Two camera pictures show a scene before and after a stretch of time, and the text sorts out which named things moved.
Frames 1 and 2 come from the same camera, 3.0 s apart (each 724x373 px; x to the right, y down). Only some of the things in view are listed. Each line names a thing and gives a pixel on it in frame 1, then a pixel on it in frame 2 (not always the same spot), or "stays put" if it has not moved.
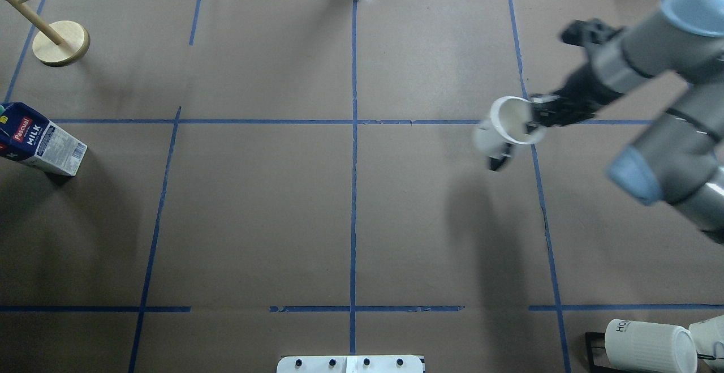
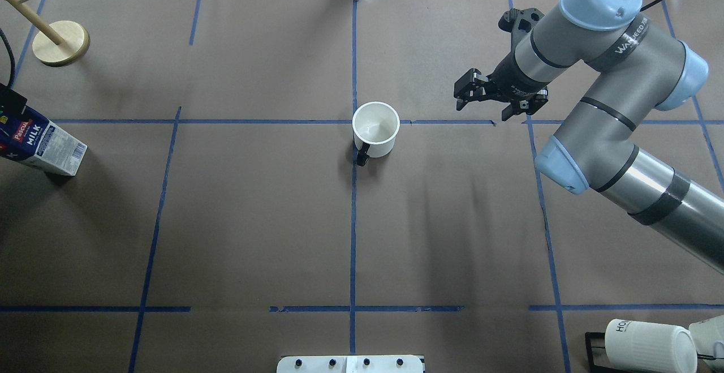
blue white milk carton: (27, 136) stays put
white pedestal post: (366, 364) stays put
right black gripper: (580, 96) -> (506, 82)
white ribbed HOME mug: (637, 347) stays put
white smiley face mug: (507, 125) -> (375, 125)
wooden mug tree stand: (57, 42) stays put
